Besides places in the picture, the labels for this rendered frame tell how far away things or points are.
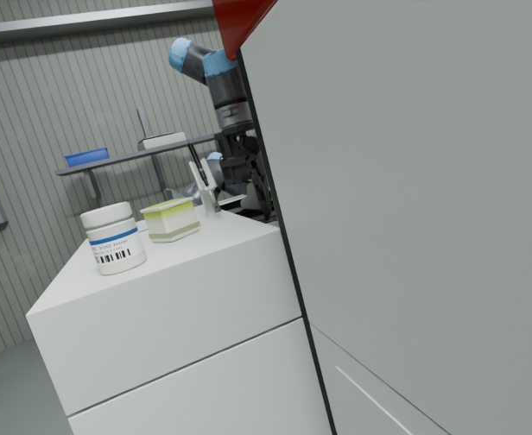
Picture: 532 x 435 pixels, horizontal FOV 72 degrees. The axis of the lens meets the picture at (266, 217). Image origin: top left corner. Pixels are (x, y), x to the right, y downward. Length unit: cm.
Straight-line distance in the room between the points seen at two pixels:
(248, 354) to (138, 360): 16
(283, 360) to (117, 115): 320
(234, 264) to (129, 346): 18
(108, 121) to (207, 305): 315
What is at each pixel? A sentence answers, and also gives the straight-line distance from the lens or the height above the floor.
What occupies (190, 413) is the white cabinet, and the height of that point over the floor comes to 75.
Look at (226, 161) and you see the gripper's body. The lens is 79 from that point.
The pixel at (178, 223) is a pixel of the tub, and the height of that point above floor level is 99.
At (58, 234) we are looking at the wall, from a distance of 364.
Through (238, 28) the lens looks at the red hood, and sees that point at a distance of 52.
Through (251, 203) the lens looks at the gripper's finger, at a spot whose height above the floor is 98.
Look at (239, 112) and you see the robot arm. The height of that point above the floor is 117.
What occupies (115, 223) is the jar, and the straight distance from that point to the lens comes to 57.
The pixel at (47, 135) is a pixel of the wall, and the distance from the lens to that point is 364.
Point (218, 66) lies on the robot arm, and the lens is 80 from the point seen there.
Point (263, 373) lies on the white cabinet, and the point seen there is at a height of 76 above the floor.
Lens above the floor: 109
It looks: 11 degrees down
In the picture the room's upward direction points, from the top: 15 degrees counter-clockwise
